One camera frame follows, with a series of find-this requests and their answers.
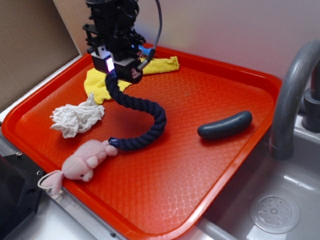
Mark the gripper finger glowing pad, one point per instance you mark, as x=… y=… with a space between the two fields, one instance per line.
x=127 y=70
x=104 y=63

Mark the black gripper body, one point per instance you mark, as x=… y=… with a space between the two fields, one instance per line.
x=112 y=30

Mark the yellow woven cloth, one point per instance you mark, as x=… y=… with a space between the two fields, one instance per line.
x=95 y=86

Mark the crumpled white paper towel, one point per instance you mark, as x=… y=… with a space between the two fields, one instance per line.
x=71 y=120

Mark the brown cardboard panel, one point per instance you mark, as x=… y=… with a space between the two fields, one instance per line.
x=34 y=43

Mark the red plastic tray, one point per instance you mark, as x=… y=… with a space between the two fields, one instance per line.
x=161 y=191

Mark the pink plush bunny toy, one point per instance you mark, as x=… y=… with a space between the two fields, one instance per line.
x=79 y=166

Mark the dark grey toy sausage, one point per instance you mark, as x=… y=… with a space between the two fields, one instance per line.
x=226 y=127

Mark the grey sink faucet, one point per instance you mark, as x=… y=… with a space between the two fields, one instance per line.
x=301 y=84

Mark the grey metal sink basin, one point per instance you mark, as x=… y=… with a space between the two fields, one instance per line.
x=299 y=177

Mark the sink drain strainer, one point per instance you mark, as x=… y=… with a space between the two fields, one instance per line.
x=274 y=213

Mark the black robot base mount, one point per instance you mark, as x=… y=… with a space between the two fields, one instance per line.
x=19 y=192

